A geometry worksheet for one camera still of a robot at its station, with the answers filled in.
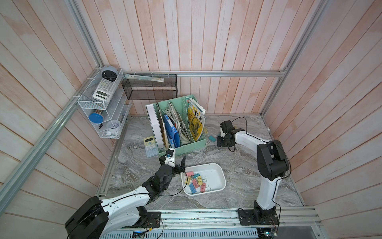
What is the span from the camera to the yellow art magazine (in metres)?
0.92

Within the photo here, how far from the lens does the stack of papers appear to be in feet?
2.86

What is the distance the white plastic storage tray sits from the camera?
0.84m
